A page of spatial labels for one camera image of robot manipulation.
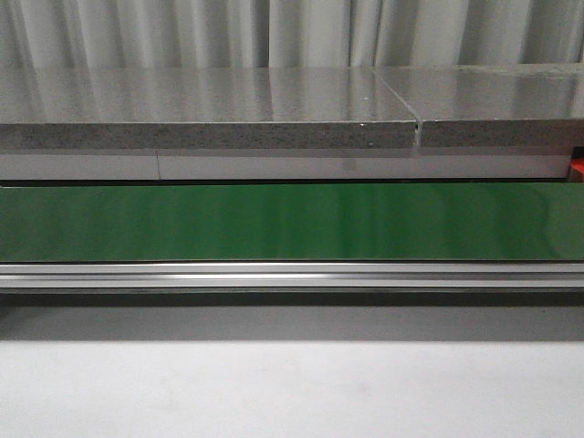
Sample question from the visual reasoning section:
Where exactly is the aluminium conveyor side rail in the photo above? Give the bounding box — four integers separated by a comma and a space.
1, 262, 583, 293

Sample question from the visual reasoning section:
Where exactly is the grey pleated curtain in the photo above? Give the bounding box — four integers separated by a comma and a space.
1, 1, 583, 68

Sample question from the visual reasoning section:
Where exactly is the red object behind counter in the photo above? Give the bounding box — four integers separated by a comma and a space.
568, 158, 584, 183

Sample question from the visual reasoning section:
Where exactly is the grey stone counter slab right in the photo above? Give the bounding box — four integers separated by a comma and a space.
373, 64, 583, 154

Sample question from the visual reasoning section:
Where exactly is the grey stone counter slab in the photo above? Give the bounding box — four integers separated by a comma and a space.
373, 64, 583, 154
1, 68, 416, 151

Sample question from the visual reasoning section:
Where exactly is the white counter base panel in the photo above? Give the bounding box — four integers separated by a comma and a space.
1, 150, 572, 181

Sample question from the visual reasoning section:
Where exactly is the green conveyor belt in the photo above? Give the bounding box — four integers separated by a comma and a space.
1, 182, 583, 263

